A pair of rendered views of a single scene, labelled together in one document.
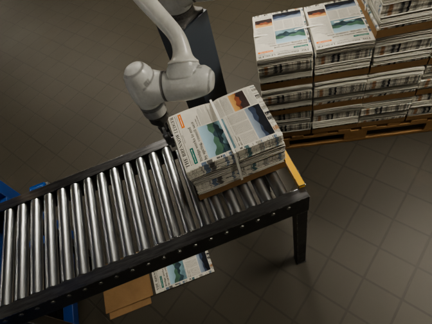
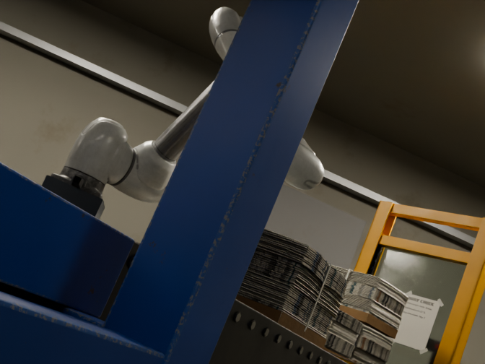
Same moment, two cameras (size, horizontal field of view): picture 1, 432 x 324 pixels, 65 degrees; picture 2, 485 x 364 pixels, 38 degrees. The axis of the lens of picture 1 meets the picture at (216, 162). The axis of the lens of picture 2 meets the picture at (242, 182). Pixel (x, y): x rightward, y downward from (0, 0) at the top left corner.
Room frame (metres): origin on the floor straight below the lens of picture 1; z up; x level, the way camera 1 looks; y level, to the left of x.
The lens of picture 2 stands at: (-0.02, 1.67, 0.73)
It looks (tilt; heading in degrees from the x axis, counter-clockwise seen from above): 13 degrees up; 302
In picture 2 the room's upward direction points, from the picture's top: 23 degrees clockwise
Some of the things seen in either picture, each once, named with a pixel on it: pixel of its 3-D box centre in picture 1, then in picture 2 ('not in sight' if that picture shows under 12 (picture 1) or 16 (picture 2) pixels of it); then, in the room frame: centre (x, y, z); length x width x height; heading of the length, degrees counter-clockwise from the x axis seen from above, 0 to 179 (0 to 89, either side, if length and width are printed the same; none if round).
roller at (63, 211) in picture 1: (65, 233); not in sight; (0.80, 0.71, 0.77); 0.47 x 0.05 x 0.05; 2
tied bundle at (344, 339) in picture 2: not in sight; (307, 326); (1.26, -1.40, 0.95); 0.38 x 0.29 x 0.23; 163
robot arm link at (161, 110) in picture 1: (153, 107); not in sight; (0.93, 0.14, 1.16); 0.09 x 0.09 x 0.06
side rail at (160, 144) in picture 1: (130, 164); not in sight; (1.06, 0.39, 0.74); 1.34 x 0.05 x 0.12; 92
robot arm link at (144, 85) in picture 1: (146, 84); not in sight; (0.92, 0.13, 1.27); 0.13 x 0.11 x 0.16; 70
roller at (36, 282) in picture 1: (36, 243); not in sight; (0.80, 0.84, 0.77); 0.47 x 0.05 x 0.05; 2
